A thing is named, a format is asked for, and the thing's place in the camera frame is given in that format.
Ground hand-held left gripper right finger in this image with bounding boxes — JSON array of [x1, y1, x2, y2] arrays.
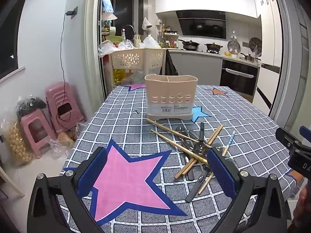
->
[[206, 148, 292, 233]]

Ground bag of yellow balls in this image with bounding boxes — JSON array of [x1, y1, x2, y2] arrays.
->
[[3, 121, 34, 167]]

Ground grey handled utensil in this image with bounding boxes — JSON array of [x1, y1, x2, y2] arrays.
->
[[185, 166, 212, 202]]

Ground wooden chopstick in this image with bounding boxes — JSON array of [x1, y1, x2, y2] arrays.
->
[[178, 125, 224, 178], [174, 125, 221, 179], [151, 129, 209, 163], [197, 172, 215, 195], [145, 118, 213, 149]]

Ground blue package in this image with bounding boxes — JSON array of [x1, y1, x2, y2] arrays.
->
[[102, 0, 115, 14]]

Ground black round fan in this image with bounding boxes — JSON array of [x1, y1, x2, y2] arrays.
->
[[249, 37, 262, 54]]

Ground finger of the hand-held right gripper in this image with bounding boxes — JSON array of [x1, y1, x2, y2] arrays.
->
[[299, 125, 311, 139], [276, 127, 303, 152]]

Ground dark window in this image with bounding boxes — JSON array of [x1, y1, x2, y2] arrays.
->
[[0, 3, 26, 79]]

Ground small steel saucepan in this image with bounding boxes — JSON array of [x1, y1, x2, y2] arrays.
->
[[240, 53, 261, 63]]

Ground black built-in oven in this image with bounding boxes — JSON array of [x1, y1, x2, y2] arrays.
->
[[220, 59, 260, 96]]

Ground black bag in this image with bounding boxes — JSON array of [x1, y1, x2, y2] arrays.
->
[[165, 49, 179, 76]]

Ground black range hood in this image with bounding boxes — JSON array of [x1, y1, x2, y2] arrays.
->
[[175, 11, 226, 39]]

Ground person's right hand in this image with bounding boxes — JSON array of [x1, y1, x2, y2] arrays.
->
[[288, 184, 311, 233]]

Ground black charger cable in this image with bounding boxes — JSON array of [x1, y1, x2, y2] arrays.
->
[[57, 13, 73, 128]]

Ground spice rack with bottles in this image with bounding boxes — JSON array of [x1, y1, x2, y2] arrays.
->
[[158, 25, 179, 49]]

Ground black kitchen faucet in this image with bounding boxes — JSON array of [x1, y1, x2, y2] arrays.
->
[[121, 24, 136, 41]]

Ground blue dotted chopstick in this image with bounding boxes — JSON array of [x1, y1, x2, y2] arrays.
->
[[222, 130, 236, 156]]

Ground stack of pink stools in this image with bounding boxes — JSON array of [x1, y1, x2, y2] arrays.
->
[[45, 83, 86, 134]]

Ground beige plastic utensil holder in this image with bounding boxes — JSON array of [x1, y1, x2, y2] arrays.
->
[[144, 74, 198, 122]]

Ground clear bag with brown contents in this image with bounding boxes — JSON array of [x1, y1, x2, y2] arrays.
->
[[50, 126, 79, 157]]

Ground clear spoon with dark handle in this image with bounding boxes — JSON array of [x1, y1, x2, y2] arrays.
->
[[175, 126, 190, 138], [180, 138, 196, 181]]

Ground dark cooking pot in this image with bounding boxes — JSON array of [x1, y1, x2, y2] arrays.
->
[[204, 42, 223, 53]]

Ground small white fan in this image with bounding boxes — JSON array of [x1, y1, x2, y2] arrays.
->
[[227, 30, 241, 54]]

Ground grey checked star tablecloth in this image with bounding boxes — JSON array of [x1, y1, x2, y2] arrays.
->
[[59, 84, 304, 233]]

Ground crumpled clear plastic bags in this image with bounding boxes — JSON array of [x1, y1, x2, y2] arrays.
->
[[98, 39, 135, 58]]

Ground metal spoon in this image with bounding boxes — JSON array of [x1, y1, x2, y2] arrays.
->
[[193, 121, 210, 154]]

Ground small pink stool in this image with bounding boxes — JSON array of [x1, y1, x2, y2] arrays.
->
[[21, 109, 58, 158]]

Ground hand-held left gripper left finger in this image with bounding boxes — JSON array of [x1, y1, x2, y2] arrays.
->
[[27, 146, 109, 233]]

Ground yellow oil bottle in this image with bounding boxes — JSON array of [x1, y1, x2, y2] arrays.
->
[[113, 68, 127, 83]]

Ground black wall charger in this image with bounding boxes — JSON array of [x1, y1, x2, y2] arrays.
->
[[65, 6, 78, 19]]

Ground plastic bag with dark contents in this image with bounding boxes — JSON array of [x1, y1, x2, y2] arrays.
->
[[16, 97, 47, 122]]

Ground black wok with lid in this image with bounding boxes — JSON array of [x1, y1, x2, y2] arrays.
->
[[178, 39, 200, 50]]

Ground beige plastic basket rack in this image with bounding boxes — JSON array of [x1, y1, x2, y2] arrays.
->
[[108, 48, 166, 86]]

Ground green plastic basin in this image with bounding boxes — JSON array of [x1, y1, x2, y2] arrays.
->
[[105, 35, 126, 43]]

